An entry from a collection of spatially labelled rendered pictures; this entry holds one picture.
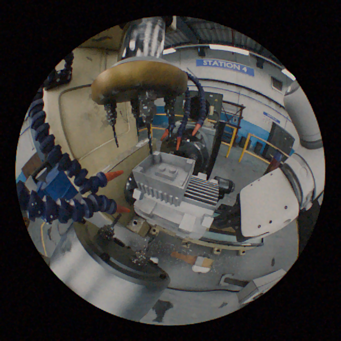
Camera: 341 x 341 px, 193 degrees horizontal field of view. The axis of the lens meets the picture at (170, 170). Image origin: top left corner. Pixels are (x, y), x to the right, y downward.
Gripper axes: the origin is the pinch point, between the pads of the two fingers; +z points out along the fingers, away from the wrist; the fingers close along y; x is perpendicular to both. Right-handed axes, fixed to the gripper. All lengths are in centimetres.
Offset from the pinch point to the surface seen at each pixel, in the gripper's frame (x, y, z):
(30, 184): 168, -100, 106
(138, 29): 34.9, 2.1, -21.5
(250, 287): -15.5, -16.9, -4.9
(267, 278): -20.0, -15.5, -8.5
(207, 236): -10.9, 0.8, 13.4
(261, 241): -37.5, 1.1, -1.7
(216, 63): 81, 242, -138
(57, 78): 49, -8, -11
